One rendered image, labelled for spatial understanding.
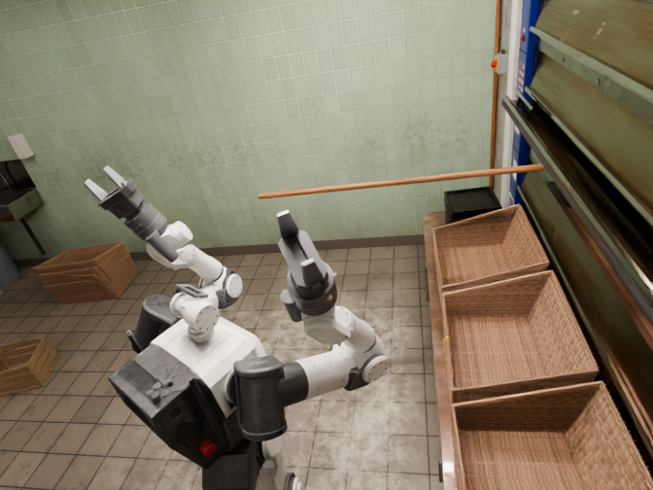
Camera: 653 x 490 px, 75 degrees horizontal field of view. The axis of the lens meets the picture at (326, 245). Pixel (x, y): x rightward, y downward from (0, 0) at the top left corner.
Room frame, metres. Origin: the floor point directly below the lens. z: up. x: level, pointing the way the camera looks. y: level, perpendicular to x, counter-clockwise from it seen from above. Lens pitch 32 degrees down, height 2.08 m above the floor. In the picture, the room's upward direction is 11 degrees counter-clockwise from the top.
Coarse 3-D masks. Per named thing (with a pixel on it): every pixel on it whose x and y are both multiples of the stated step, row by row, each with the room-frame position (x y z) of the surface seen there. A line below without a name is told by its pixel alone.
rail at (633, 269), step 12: (504, 96) 2.02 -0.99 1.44; (516, 108) 1.82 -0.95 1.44; (528, 132) 1.55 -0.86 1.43; (540, 144) 1.39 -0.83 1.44; (552, 156) 1.29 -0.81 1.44; (564, 180) 1.12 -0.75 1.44; (576, 192) 1.02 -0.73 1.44; (588, 204) 0.95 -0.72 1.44; (588, 216) 0.92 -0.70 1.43; (600, 216) 0.89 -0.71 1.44; (600, 228) 0.84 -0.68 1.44; (612, 240) 0.78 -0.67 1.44; (612, 252) 0.76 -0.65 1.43; (624, 252) 0.73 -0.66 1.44; (624, 264) 0.70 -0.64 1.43; (636, 264) 0.69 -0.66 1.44; (636, 276) 0.65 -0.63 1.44; (648, 288) 0.61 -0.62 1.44; (648, 300) 0.59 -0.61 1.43
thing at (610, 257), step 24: (552, 144) 1.44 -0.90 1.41; (552, 168) 1.23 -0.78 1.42; (576, 168) 1.23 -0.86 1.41; (600, 192) 1.06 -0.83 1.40; (624, 216) 0.92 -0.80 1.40; (600, 240) 0.82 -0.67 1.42; (624, 240) 0.81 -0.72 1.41; (648, 240) 0.81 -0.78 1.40; (648, 264) 0.71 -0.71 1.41; (648, 312) 0.58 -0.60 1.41
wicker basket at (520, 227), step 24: (480, 216) 2.02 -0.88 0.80; (504, 216) 1.99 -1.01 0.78; (456, 240) 2.05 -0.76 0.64; (480, 240) 2.02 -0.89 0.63; (504, 240) 1.98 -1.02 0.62; (528, 240) 1.71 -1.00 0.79; (456, 264) 1.89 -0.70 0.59; (480, 264) 1.85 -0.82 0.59; (504, 264) 1.81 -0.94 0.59; (528, 264) 1.61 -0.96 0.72; (456, 288) 1.70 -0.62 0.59
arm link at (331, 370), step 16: (336, 352) 0.73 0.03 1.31; (304, 368) 0.66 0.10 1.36; (320, 368) 0.67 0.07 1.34; (336, 368) 0.68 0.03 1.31; (352, 368) 0.69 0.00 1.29; (368, 368) 0.68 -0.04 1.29; (384, 368) 0.70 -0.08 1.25; (320, 384) 0.64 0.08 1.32; (336, 384) 0.66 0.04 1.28; (352, 384) 0.67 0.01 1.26
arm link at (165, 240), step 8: (160, 216) 1.09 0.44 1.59; (160, 224) 1.07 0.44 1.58; (176, 224) 1.09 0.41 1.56; (184, 224) 1.13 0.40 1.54; (144, 232) 1.05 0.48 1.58; (152, 232) 1.05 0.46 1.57; (160, 232) 1.07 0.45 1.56; (168, 232) 1.07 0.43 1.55; (176, 232) 1.07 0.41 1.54; (184, 232) 1.08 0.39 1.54; (144, 240) 1.06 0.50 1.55; (152, 240) 1.02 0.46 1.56; (160, 240) 1.03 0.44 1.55; (168, 240) 1.06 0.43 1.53; (176, 240) 1.07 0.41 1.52; (184, 240) 1.07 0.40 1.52; (152, 248) 1.06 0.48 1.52; (160, 248) 1.03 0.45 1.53; (168, 248) 1.03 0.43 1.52; (176, 248) 1.07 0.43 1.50; (160, 256) 1.06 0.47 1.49; (168, 256) 1.03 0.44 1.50; (176, 256) 1.03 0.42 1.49
